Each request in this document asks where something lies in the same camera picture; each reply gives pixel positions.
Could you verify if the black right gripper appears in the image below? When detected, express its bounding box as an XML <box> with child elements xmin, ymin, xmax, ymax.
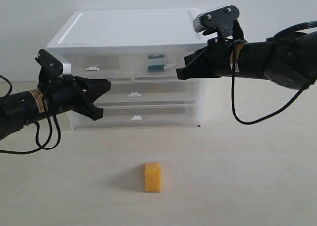
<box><xmin>176</xmin><ymin>38</ymin><xmax>233</xmax><ymax>80</ymax></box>

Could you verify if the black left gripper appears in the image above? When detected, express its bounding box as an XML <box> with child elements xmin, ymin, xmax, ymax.
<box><xmin>37</xmin><ymin>74</ymin><xmax>111</xmax><ymax>121</ymax></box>

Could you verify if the white bottle teal label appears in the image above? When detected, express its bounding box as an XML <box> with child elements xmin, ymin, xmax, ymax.
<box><xmin>147</xmin><ymin>54</ymin><xmax>167</xmax><ymax>72</ymax></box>

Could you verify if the yellow cheese block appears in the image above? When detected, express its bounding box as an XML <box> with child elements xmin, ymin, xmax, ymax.
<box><xmin>144</xmin><ymin>163</ymin><xmax>162</xmax><ymax>193</ymax></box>

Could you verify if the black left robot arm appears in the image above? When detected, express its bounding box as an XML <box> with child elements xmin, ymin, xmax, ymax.
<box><xmin>0</xmin><ymin>75</ymin><xmax>111</xmax><ymax>139</ymax></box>

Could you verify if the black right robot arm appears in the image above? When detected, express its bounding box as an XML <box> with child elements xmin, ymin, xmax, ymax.
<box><xmin>176</xmin><ymin>21</ymin><xmax>317</xmax><ymax>90</ymax></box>

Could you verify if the middle wide clear drawer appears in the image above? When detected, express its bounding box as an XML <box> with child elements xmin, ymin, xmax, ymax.
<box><xmin>94</xmin><ymin>80</ymin><xmax>207</xmax><ymax>107</ymax></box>

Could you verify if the wide clear drawer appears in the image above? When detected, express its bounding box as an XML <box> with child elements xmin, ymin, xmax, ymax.
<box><xmin>94</xmin><ymin>80</ymin><xmax>207</xmax><ymax>107</ymax></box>
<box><xmin>67</xmin><ymin>104</ymin><xmax>203</xmax><ymax>130</ymax></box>

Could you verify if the bottom wide clear drawer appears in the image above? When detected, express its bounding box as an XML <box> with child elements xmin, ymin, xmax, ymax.
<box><xmin>67</xmin><ymin>104</ymin><xmax>203</xmax><ymax>130</ymax></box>

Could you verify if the white plastic drawer cabinet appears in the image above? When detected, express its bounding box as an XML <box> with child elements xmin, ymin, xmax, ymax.
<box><xmin>46</xmin><ymin>8</ymin><xmax>207</xmax><ymax>117</ymax></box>

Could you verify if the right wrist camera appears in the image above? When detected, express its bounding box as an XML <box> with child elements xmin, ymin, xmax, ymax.
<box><xmin>193</xmin><ymin>5</ymin><xmax>240</xmax><ymax>37</ymax></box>

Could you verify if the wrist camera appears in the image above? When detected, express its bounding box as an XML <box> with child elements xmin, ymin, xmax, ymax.
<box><xmin>35</xmin><ymin>49</ymin><xmax>71</xmax><ymax>76</ymax></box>
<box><xmin>193</xmin><ymin>5</ymin><xmax>240</xmax><ymax>37</ymax></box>

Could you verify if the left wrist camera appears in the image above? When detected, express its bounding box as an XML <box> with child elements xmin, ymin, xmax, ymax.
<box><xmin>35</xmin><ymin>49</ymin><xmax>71</xmax><ymax>76</ymax></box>

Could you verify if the black left camera cable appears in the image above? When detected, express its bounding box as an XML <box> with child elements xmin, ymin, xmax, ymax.
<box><xmin>0</xmin><ymin>74</ymin><xmax>62</xmax><ymax>154</ymax></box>

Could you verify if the black camera cable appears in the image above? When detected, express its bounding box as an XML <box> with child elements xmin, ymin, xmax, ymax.
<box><xmin>0</xmin><ymin>74</ymin><xmax>62</xmax><ymax>154</ymax></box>
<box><xmin>231</xmin><ymin>22</ymin><xmax>317</xmax><ymax>125</ymax></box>

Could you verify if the black right camera cable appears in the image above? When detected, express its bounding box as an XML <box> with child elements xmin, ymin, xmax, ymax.
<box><xmin>231</xmin><ymin>22</ymin><xmax>317</xmax><ymax>125</ymax></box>

